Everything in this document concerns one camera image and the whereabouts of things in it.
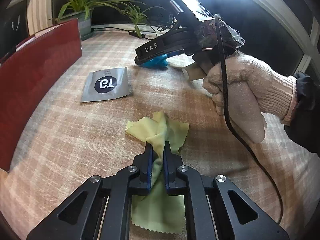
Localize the silver foil packet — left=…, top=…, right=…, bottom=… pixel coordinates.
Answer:
left=80, top=66, right=133, bottom=103

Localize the green potted plant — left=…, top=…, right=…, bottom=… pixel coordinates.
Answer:
left=7, top=0, right=160, bottom=40

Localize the blue silicone cup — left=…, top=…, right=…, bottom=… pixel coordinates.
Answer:
left=143, top=54, right=175, bottom=69

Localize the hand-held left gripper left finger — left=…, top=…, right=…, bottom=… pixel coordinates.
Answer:
left=26, top=142, right=153, bottom=240

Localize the red-brown open box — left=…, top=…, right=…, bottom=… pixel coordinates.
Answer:
left=0, top=19, right=83, bottom=173

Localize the yellow-green microfibre cloth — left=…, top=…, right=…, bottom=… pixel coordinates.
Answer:
left=126, top=111, right=190, bottom=233

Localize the person's right hand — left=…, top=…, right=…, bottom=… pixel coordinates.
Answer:
left=202, top=52, right=298, bottom=144

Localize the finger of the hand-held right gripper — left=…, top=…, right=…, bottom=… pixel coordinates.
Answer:
left=134, top=47, right=187, bottom=67

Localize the person's right forearm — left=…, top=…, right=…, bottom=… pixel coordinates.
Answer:
left=284, top=71, right=320, bottom=154

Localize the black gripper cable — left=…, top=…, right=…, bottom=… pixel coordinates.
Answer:
left=215, top=15, right=284, bottom=223

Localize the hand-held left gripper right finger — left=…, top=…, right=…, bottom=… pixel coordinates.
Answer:
left=164, top=141, right=290, bottom=240

